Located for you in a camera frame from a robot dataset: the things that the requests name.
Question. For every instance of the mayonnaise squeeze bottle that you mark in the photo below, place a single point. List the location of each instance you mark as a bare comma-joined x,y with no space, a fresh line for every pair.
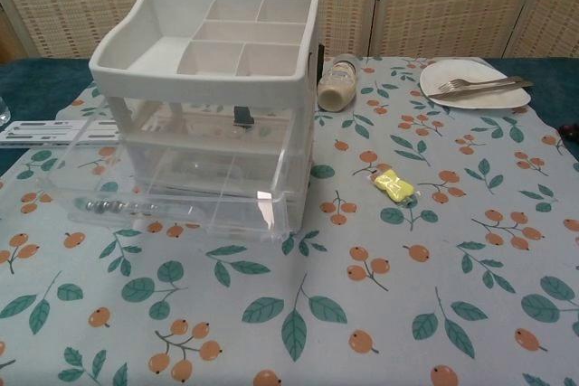
337,85

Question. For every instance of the yellow flower eraser packet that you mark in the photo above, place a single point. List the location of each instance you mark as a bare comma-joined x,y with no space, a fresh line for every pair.
393,185

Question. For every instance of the metal table knife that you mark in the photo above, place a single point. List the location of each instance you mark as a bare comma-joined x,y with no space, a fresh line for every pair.
479,90

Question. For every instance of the white folding stand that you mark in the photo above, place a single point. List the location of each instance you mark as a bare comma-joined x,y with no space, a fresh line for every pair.
45,130

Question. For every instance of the white two-tier plastic organizer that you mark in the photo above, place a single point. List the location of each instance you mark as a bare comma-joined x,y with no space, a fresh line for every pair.
158,20

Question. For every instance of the bamboo folding screen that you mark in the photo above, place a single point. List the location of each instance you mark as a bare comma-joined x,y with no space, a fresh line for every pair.
452,2

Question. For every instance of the white plate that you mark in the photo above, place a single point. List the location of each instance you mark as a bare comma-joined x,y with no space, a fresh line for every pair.
470,101

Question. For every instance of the dark grape bunch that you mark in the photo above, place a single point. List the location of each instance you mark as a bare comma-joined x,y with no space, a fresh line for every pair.
572,131

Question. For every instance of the dark blue table cover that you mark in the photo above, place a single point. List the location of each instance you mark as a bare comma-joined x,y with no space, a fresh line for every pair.
36,83

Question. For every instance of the floral print tablecloth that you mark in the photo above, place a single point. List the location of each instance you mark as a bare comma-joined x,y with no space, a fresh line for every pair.
316,304

